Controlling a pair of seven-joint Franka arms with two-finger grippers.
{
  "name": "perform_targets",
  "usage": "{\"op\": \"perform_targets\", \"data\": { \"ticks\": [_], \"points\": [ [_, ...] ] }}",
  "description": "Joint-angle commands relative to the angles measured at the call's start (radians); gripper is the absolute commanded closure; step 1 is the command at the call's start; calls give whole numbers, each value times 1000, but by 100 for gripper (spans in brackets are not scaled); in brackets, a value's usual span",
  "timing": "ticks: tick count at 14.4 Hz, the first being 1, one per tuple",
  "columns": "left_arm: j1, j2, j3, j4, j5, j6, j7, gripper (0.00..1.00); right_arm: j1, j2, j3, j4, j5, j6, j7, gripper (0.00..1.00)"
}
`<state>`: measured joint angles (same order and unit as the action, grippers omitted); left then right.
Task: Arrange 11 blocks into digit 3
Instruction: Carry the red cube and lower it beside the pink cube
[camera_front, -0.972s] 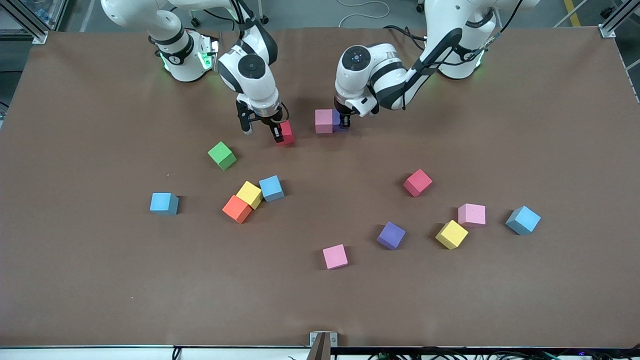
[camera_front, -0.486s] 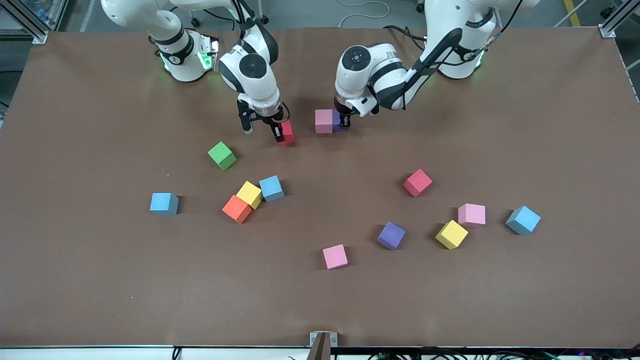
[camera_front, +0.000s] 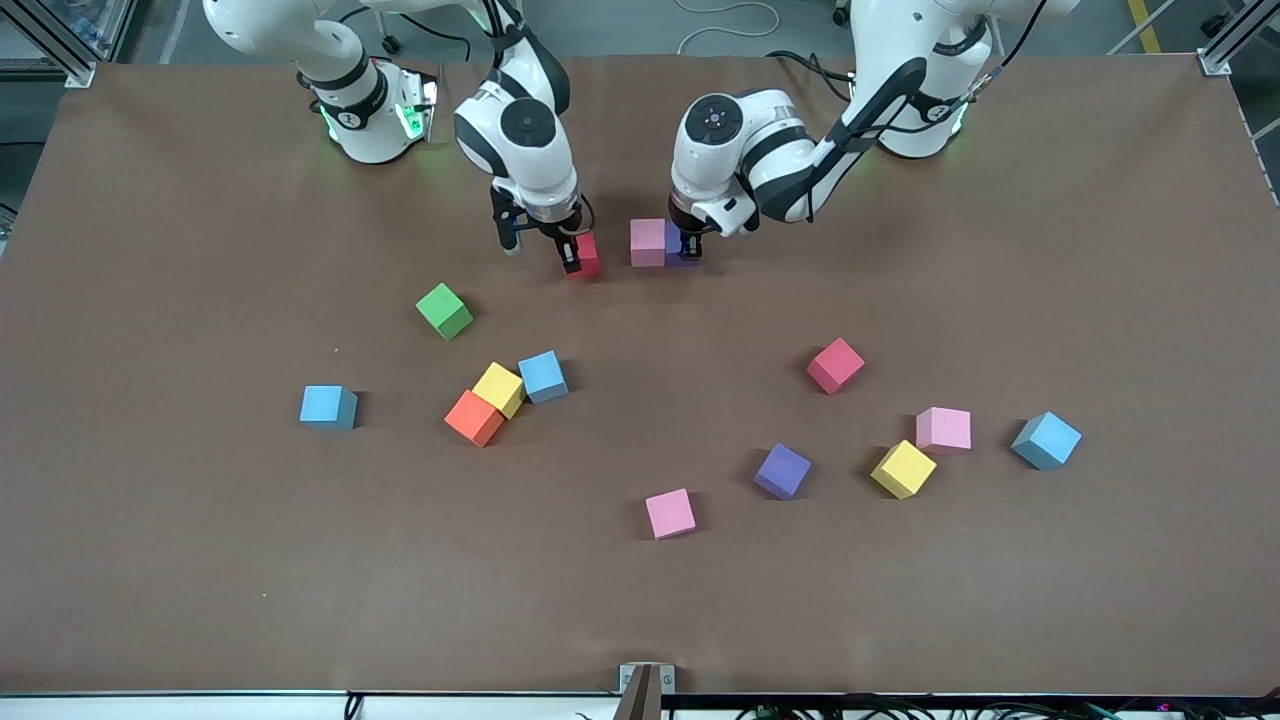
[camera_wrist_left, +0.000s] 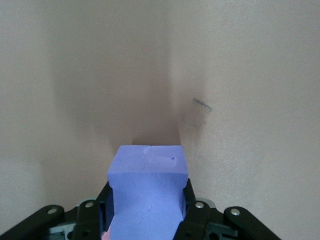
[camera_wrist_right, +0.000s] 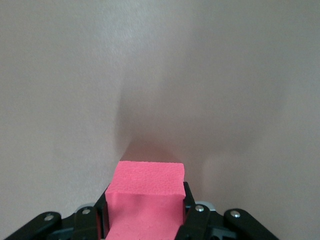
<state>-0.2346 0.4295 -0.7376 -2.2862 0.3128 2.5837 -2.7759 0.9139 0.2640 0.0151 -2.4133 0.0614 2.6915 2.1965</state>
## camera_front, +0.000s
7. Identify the pink foam cube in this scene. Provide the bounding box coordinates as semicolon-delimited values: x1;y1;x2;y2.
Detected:
915;406;973;456
629;218;669;269
644;488;698;541

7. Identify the light blue foam cube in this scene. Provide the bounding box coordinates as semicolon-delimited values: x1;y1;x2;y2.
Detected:
299;385;359;432
1010;411;1083;472
517;350;570;405

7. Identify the yellow foam cube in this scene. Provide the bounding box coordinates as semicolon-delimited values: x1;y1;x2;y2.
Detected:
870;439;938;500
472;361;527;420

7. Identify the green foam cube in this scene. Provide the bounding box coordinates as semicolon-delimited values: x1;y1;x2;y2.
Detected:
415;283;475;342

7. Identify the orange foam cube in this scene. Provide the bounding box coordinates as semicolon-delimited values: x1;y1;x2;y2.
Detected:
443;389;506;448

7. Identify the brown table cover sheet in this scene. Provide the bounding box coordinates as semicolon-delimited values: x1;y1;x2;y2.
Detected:
0;52;1280;698

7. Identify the black left base cable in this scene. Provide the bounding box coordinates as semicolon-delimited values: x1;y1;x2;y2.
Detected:
765;48;863;106

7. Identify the white floor cable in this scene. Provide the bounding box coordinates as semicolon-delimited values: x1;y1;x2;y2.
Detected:
675;0;783;56

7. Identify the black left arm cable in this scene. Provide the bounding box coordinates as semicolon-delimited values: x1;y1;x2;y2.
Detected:
940;0;1051;126

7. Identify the grey metal bracket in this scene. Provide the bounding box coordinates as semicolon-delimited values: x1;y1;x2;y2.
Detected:
619;662;677;720

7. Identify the aluminium frame post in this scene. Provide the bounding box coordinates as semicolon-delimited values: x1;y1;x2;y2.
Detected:
0;0;98;89
1197;0;1280;77

